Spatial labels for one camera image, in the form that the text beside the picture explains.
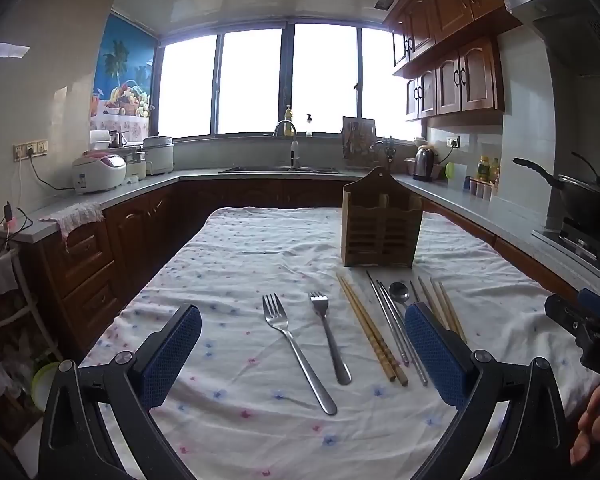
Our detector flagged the green plastic bowl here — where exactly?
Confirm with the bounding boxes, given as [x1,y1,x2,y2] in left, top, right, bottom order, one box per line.
[31,361,64,412]

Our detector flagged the white wire storage rack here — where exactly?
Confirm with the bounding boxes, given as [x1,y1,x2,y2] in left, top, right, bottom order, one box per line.
[0,200,62,366]

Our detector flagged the grey kitchen countertop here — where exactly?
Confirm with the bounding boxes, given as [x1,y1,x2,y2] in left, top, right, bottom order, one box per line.
[10,162,600,307]

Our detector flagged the wooden base cabinets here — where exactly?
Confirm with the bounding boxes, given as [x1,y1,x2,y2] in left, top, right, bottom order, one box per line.
[19,179,583,366]

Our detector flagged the tropical fruit wall poster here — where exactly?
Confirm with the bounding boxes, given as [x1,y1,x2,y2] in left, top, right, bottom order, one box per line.
[90,12,159,134]

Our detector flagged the black wok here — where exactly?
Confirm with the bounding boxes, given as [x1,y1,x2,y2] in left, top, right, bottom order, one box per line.
[512,152,600,236]

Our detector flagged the floral cloth rag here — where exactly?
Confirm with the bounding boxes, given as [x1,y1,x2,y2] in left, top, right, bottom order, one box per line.
[39,202,106,254]

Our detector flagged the small white appliance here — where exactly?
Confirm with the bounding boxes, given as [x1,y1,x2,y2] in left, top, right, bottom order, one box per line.
[125,152,149,182]

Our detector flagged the person's right hand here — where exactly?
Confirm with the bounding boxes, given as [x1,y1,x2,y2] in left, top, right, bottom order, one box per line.
[569,385,600,467]

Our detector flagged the yellow oil bottle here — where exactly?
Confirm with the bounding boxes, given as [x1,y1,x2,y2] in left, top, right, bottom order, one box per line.
[475,155,501,184]

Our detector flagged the white floral tablecloth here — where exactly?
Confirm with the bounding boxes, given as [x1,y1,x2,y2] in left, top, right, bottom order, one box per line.
[77,206,600,480]

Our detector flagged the white electric pot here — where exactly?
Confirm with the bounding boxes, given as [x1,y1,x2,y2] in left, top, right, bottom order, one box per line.
[142,135,175,176]

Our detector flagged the steel spoon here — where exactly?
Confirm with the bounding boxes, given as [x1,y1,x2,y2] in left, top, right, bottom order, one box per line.
[388,282,417,314]

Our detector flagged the kitchen window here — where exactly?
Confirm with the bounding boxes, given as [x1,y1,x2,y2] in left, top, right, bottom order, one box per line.
[157,22,422,142]

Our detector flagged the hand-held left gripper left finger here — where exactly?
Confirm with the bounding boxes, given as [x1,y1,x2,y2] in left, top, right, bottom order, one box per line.
[37,303,203,480]

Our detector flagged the striped bamboo chopstick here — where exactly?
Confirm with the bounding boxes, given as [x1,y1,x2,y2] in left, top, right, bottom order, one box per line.
[336,274,397,382]
[341,275,409,387]

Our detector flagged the steel electric kettle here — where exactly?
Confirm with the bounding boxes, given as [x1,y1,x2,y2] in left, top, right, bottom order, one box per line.
[410,144,437,183]

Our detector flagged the wooden wall cabinets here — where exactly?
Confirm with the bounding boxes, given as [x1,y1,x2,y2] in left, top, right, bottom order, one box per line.
[383,0,562,122]

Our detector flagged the black power cable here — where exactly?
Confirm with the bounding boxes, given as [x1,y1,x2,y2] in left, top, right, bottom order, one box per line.
[27,152,77,192]

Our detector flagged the steel kitchen sink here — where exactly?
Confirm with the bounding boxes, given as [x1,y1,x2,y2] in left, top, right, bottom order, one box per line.
[218,165,345,175]

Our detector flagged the chrome sink faucet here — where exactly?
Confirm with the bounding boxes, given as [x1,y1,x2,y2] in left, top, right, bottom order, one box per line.
[273,120,301,170]

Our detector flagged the small steel fork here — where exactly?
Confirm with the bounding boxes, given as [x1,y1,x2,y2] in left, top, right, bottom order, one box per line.
[309,291,353,386]

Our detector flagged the wall power socket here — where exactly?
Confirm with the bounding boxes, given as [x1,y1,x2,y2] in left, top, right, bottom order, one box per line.
[13,139,49,162]

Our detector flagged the gas stove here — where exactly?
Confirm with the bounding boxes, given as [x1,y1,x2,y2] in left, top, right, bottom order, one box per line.
[532,217,600,274]

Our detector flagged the large steel fork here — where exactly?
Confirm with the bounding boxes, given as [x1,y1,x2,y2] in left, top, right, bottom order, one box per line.
[262,293,338,416]

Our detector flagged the wooden utensil holder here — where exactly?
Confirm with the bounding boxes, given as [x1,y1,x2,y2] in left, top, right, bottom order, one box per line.
[341,166,424,268]

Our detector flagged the wooden knife rack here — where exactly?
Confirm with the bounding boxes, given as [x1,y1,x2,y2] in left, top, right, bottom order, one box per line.
[342,116,377,171]

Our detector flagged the row of spice jars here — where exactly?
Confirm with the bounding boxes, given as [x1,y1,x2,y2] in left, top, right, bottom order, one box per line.
[469,179,496,201]

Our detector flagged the utensil stand with tools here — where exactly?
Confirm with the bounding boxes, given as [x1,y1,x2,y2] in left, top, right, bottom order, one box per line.
[374,136,397,176]

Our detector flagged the metal chopstick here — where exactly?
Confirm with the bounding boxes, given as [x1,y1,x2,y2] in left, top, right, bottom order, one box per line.
[366,270,410,366]
[376,280,429,387]

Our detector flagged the steel range hood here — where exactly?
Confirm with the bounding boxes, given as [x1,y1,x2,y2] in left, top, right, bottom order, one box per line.
[502,0,600,79]

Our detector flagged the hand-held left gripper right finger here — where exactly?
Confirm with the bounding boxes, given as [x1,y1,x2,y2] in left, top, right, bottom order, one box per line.
[404,301,581,480]

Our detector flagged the white pink rice cooker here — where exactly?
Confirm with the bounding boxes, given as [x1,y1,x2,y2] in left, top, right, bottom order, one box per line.
[71,152,128,195]

